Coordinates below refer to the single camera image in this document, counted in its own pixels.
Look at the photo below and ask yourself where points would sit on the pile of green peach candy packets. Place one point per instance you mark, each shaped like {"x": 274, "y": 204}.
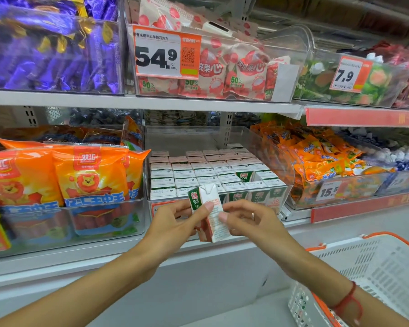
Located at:
{"x": 385, "y": 81}

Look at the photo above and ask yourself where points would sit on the clear bin of purple candy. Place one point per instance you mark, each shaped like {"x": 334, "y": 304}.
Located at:
{"x": 54, "y": 81}

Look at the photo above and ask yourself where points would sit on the clear bin of sausage packets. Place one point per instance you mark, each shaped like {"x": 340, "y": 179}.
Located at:
{"x": 37, "y": 231}

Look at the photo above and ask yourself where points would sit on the medium orange white price tag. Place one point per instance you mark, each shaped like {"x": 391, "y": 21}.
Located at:
{"x": 347, "y": 76}

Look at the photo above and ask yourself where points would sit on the red shelf label strip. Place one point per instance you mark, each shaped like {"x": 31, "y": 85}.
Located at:
{"x": 361, "y": 116}
{"x": 361, "y": 207}

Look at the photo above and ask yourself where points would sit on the clear bin of orange snacks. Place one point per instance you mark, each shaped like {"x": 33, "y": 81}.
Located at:
{"x": 361, "y": 192}

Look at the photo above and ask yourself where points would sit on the pile of white red candy packets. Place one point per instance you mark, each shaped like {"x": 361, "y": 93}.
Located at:
{"x": 238, "y": 71}

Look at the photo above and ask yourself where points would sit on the white upper shelf board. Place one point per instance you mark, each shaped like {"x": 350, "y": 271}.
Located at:
{"x": 122, "y": 100}

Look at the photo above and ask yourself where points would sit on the red lower shelf label strip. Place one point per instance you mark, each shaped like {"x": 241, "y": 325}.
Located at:
{"x": 361, "y": 207}

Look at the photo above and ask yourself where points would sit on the pile of purple candy packets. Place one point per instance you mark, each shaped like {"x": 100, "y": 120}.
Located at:
{"x": 47, "y": 51}

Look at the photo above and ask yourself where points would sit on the small white red juice carton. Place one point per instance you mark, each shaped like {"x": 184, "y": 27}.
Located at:
{"x": 213, "y": 223}

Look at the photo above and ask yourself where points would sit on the clear bin of cartons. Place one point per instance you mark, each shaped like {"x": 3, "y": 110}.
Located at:
{"x": 279, "y": 156}

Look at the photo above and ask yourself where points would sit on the person's left thumb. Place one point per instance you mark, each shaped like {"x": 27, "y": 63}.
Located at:
{"x": 201, "y": 216}

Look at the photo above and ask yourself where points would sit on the person's left hand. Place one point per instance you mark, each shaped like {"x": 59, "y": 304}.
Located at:
{"x": 167, "y": 234}

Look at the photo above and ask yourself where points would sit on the orange tag on carton bin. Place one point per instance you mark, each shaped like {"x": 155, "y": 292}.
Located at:
{"x": 162, "y": 207}

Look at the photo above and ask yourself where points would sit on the clear bin of green candy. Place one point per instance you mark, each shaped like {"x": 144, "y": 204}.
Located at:
{"x": 395, "y": 95}

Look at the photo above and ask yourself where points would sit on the pile of orange snack packets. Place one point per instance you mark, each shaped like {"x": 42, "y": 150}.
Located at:
{"x": 317, "y": 160}

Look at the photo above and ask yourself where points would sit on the orange lion sausage packet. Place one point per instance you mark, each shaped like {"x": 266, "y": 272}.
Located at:
{"x": 136, "y": 173}
{"x": 90, "y": 177}
{"x": 20, "y": 180}

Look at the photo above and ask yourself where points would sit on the clear bin of white red candy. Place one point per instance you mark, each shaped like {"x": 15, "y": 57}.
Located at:
{"x": 286, "y": 47}

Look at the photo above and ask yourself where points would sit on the person's right hand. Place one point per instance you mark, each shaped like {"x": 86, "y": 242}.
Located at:
{"x": 266, "y": 231}

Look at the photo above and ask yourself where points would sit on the rows of green white cartons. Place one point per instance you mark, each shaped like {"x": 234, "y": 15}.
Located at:
{"x": 204, "y": 175}

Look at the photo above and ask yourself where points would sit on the pile of blue white packets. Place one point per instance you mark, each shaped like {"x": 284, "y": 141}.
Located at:
{"x": 405, "y": 160}

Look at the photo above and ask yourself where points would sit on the person's right fingers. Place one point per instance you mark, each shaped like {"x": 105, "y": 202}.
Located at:
{"x": 240, "y": 207}

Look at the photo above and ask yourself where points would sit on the small orange white price tag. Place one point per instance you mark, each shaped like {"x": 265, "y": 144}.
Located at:
{"x": 329, "y": 191}

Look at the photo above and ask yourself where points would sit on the person's left forearm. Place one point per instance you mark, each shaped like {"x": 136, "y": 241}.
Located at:
{"x": 78, "y": 296}

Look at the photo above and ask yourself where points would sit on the large orange white price tag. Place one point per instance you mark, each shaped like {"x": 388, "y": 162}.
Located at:
{"x": 160, "y": 54}

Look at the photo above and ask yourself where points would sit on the red upper shelf label strip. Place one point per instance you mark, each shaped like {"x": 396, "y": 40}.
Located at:
{"x": 361, "y": 116}

